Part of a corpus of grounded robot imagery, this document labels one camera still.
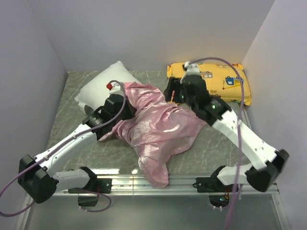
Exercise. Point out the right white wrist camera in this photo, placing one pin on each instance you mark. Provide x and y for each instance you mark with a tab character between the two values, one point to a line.
190	69

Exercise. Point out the pink pillowcase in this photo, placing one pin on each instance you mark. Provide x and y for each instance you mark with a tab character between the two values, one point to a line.
158	131

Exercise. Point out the white pillow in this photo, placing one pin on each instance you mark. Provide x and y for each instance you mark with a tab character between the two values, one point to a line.
95	92

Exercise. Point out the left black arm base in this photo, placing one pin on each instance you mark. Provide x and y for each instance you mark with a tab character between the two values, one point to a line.
89	197

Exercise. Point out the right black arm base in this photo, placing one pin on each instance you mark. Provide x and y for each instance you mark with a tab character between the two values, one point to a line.
219	194

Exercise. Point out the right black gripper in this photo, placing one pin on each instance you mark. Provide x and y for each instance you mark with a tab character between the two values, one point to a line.
174	84

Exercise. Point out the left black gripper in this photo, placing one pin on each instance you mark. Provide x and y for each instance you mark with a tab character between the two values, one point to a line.
132	110

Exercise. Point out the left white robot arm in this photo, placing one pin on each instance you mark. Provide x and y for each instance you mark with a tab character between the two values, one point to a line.
41	176

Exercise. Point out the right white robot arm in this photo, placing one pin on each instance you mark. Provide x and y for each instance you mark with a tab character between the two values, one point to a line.
266	162

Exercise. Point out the yellow cartoon print pillow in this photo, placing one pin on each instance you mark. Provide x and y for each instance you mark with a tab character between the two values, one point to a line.
220	79

